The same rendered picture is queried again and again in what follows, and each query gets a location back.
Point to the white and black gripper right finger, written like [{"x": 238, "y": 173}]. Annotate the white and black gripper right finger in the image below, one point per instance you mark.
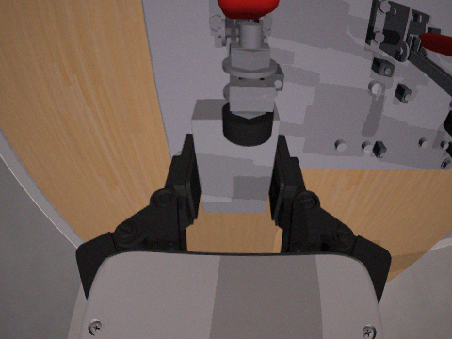
[{"x": 310, "y": 228}]

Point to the grey rectangular block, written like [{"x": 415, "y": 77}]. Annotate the grey rectangular block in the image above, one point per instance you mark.
[{"x": 233, "y": 179}]

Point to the grey fixture plate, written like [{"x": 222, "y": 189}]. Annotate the grey fixture plate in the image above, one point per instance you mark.
[{"x": 320, "y": 47}]

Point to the black toggle clamp with red handle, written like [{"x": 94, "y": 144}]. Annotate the black toggle clamp with red handle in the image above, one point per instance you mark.
[{"x": 394, "y": 29}]

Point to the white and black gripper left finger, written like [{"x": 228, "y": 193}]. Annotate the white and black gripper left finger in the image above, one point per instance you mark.
[{"x": 157, "y": 226}]

